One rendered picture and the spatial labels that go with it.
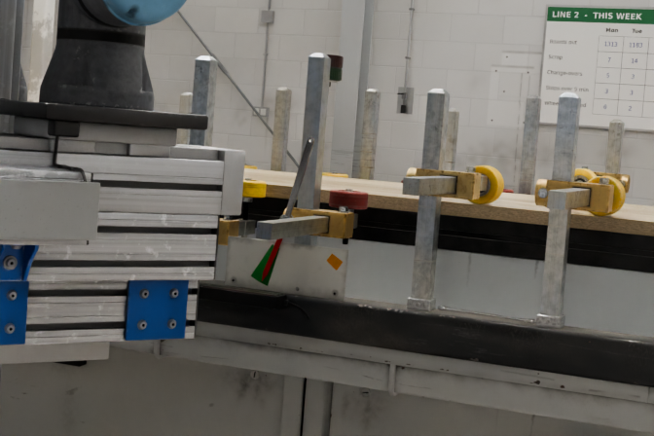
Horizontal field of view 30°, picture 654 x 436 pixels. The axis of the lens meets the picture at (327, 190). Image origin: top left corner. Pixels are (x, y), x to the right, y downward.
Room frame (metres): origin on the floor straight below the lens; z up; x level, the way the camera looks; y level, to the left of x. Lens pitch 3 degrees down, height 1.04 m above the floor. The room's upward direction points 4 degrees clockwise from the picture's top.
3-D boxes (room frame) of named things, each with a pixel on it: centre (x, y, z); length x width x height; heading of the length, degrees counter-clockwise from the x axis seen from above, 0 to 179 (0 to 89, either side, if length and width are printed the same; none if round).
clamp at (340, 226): (2.42, 0.01, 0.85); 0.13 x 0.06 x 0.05; 69
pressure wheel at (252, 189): (2.65, 0.17, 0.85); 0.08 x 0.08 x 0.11
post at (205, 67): (2.52, 0.27, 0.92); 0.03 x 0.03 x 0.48; 69
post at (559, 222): (2.24, -0.43, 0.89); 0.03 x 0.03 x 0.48; 69
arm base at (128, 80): (1.63, 0.32, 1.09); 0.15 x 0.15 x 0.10
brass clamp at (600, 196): (2.24, -0.45, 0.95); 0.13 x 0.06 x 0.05; 69
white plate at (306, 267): (2.41, 0.07, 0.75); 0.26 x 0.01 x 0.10; 69
